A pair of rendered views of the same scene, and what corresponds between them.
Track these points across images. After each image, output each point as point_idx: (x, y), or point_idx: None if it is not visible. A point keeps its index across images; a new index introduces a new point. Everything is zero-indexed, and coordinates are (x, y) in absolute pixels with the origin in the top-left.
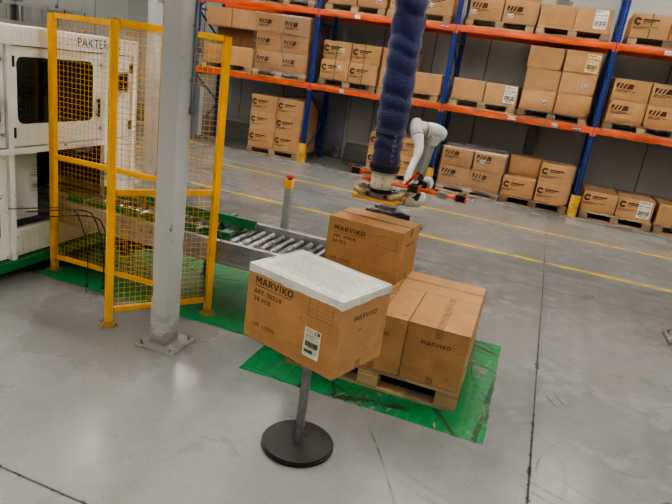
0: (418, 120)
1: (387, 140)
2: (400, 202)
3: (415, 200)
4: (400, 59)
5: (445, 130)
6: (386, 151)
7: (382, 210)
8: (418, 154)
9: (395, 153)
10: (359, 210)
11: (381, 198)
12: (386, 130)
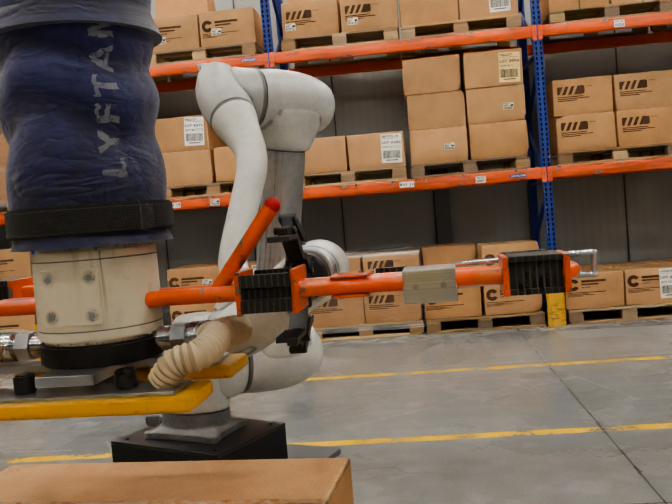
0: (220, 65)
1: (55, 61)
2: (236, 383)
3: (295, 352)
4: None
5: (326, 87)
6: (66, 124)
7: (176, 432)
8: (252, 172)
9: (122, 128)
10: (45, 474)
11: (107, 390)
12: (33, 5)
